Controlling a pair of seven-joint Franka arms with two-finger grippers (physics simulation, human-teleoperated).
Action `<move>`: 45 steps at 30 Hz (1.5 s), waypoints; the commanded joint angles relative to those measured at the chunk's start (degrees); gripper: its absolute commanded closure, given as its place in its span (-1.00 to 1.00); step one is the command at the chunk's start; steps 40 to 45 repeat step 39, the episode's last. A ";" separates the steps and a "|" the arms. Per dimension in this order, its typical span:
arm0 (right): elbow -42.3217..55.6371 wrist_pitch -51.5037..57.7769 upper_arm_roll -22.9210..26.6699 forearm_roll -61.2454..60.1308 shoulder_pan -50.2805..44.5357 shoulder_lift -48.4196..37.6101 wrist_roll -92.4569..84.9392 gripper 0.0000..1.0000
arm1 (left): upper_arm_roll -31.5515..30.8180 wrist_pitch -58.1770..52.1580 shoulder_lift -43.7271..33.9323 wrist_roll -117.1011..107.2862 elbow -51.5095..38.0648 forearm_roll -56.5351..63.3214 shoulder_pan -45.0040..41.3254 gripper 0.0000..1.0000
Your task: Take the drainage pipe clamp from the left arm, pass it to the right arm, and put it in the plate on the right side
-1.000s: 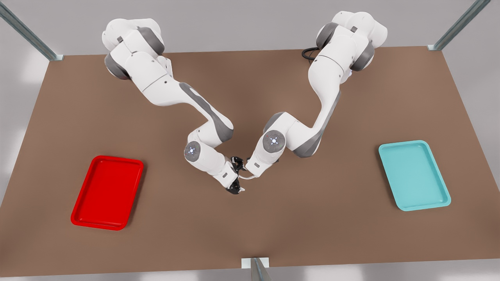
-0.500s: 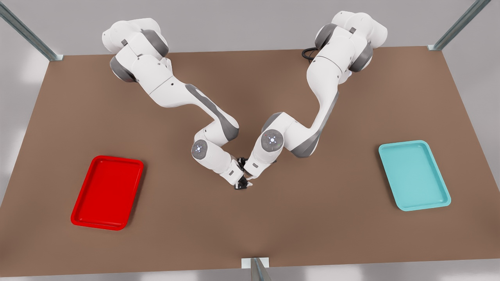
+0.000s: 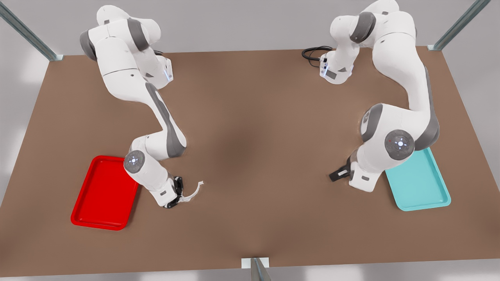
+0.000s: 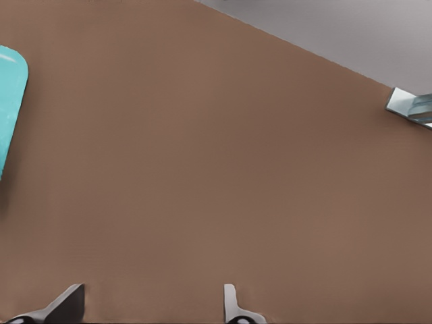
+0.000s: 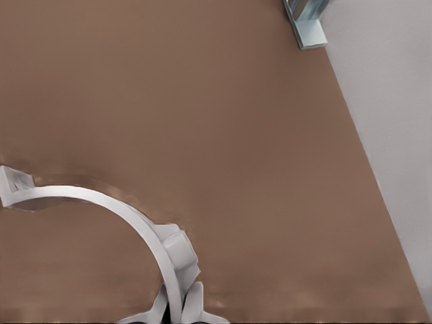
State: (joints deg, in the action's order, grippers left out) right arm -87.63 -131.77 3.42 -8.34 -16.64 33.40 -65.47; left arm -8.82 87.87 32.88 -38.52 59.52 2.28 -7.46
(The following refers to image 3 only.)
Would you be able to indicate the white drainage pipe clamp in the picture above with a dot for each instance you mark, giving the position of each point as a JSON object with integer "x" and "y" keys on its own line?
{"x": 194, "y": 192}

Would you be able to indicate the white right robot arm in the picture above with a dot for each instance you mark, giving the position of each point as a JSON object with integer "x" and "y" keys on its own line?
{"x": 121, "y": 74}

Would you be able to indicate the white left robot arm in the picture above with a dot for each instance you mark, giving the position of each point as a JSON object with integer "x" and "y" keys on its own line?
{"x": 402, "y": 66}

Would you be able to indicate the red plastic tray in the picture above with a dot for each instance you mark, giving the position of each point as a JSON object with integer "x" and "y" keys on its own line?
{"x": 104, "y": 195}

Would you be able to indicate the cyan plastic tray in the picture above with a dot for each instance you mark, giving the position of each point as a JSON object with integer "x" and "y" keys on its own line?
{"x": 420, "y": 183}

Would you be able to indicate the silver frame post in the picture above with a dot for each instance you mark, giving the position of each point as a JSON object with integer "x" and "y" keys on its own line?
{"x": 459, "y": 25}
{"x": 258, "y": 270}
{"x": 27, "y": 33}

